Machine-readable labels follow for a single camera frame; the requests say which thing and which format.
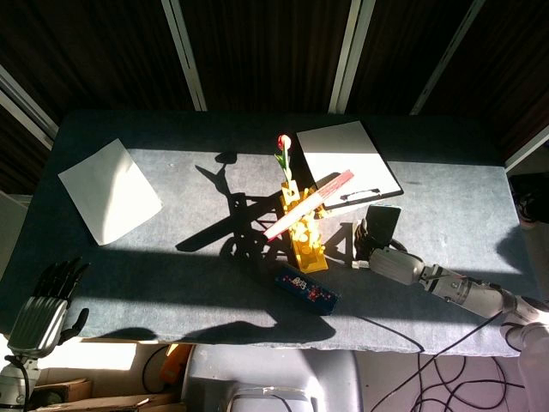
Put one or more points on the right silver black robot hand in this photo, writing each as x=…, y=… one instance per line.
x=396, y=266

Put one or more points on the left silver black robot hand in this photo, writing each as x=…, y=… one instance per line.
x=36, y=326

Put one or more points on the black smartphone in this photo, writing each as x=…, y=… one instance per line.
x=384, y=223

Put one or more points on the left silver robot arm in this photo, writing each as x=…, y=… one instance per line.
x=15, y=382

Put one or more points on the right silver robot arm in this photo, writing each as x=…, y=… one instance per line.
x=467, y=294

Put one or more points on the white phone stand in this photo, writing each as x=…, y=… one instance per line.
x=359, y=264

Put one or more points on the black clipboard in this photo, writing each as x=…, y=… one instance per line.
x=362, y=201

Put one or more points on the yellow wooden rack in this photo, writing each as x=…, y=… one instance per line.
x=309, y=251

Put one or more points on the dark blue printed box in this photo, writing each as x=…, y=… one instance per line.
x=306, y=289

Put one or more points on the flat brown cardboard box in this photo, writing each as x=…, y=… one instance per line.
x=107, y=403

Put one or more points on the white paper under clip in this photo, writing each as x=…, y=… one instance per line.
x=343, y=159

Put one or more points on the dark blue-grey table cloth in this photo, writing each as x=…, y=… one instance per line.
x=171, y=292

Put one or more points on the orange device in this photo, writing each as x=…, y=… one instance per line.
x=176, y=362

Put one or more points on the loose white paper sheet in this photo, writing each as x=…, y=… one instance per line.
x=109, y=193

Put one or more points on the artificial red tulip flower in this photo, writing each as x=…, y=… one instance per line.
x=285, y=161

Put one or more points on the grey robot torso shell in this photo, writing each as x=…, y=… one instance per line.
x=214, y=373

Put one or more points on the white window frame bar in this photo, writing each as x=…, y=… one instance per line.
x=446, y=56
x=345, y=56
x=529, y=148
x=184, y=51
x=23, y=107

